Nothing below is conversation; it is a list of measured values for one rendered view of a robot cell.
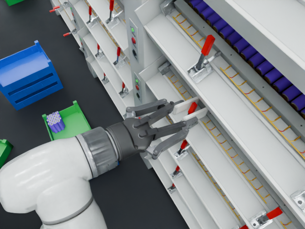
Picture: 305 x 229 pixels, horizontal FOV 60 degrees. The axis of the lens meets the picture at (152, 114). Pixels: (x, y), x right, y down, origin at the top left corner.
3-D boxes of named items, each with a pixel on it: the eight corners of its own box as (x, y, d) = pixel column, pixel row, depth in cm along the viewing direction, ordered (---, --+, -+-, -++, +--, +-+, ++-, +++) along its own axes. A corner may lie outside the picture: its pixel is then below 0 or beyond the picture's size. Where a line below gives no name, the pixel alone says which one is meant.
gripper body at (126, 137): (102, 138, 59) (139, 123, 62) (119, 170, 55) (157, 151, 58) (101, 119, 53) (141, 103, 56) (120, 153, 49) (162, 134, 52)
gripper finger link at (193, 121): (177, 124, 58) (185, 134, 57) (195, 116, 60) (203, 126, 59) (176, 127, 59) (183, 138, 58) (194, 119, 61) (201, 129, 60)
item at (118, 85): (140, 126, 117) (127, 117, 105) (86, 42, 144) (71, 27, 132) (177, 99, 116) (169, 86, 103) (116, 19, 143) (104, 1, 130)
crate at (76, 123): (47, 125, 151) (41, 115, 146) (80, 110, 157) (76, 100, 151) (60, 160, 131) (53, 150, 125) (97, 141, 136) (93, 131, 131)
